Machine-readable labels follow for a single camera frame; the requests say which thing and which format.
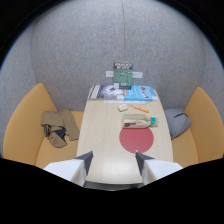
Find red round mat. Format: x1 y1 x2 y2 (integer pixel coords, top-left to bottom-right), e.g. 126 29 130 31
119 127 155 154

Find khaki jacket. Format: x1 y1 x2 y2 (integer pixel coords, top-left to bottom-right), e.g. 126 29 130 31
40 108 81 149

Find beige bottle with green cap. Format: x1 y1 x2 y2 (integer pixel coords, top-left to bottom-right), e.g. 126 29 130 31
122 113 161 129

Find orange bench seat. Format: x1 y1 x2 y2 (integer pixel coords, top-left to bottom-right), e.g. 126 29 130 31
2 82 85 169
170 86 224 169

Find orange pen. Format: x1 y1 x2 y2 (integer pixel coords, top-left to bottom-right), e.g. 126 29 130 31
129 103 150 114

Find small white oval case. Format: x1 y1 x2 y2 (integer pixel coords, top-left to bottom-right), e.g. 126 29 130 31
117 103 129 112

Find blue book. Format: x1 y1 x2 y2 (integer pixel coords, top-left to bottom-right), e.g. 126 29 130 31
123 84 160 102

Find grey and white magazine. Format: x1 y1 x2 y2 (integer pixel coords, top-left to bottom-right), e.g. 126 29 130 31
87 84 126 101

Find green standing book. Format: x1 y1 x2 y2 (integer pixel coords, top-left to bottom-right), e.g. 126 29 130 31
112 61 134 88

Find white wall socket panel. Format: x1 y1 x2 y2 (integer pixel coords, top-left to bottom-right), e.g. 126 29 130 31
105 69 144 80

